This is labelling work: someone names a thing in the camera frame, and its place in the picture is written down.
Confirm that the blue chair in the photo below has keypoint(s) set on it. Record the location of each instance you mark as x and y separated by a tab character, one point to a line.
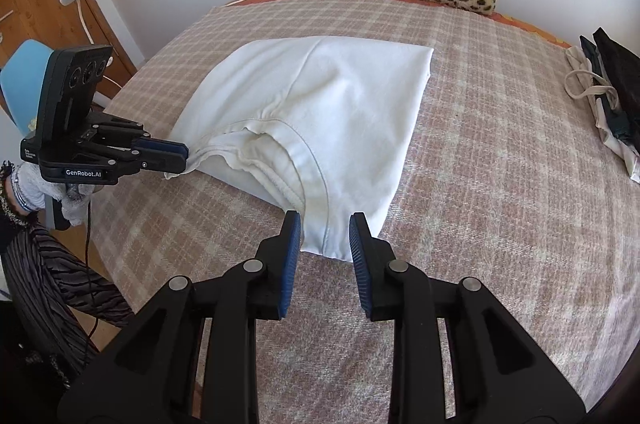
20	74

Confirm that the person's left forearm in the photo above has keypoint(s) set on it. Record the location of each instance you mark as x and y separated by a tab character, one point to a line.
50	274

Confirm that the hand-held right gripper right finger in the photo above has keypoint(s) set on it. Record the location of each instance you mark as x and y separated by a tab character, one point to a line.
361	264

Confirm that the person's left hand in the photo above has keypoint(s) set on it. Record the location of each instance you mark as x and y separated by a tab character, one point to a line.
35	194

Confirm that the orange patterned bed sheet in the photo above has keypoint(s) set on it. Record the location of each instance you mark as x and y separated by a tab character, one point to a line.
525	27

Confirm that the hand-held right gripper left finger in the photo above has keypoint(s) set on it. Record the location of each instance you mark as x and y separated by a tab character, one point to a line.
291	264

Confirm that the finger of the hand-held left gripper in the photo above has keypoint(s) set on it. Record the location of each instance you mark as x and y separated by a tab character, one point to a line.
165	162
165	147

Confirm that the dark teal folded garment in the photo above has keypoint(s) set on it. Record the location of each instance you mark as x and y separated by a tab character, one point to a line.
617	124

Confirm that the cream cloth bag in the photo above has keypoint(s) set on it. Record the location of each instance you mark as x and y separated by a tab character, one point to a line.
577	59

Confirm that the white t-shirt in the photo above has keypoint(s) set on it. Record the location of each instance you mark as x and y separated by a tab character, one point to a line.
325	104

